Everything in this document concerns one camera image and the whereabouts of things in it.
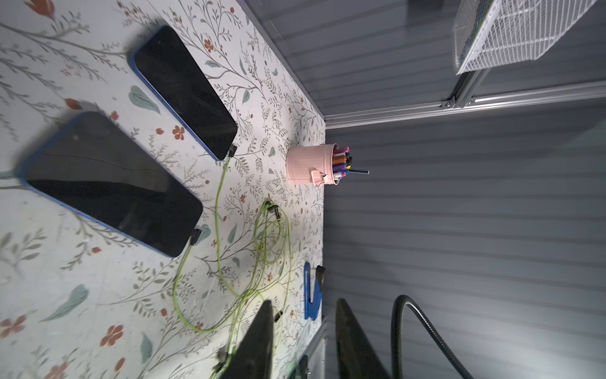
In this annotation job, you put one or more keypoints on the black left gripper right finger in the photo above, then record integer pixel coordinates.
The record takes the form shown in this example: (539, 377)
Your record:
(355, 356)

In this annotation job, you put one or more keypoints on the green earphone cable plug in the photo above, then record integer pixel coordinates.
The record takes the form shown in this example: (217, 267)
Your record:
(253, 243)

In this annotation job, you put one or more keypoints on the pink pen bucket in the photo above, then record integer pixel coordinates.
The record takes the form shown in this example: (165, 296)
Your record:
(311, 165)

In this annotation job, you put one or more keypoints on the blue clip holder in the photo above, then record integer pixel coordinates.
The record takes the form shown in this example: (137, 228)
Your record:
(313, 291)

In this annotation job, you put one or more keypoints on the colourful markers in bucket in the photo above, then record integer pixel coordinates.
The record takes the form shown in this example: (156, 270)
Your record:
(342, 164)

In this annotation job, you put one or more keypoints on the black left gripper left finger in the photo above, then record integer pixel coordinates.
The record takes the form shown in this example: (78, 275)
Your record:
(253, 358)

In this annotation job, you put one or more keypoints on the white wire mesh basket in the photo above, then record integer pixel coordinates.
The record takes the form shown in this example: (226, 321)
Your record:
(488, 34)

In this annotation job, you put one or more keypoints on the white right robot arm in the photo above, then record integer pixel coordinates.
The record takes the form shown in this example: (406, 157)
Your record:
(410, 324)

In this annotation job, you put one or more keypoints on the black smartphone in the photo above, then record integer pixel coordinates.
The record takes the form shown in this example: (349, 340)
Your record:
(95, 169)

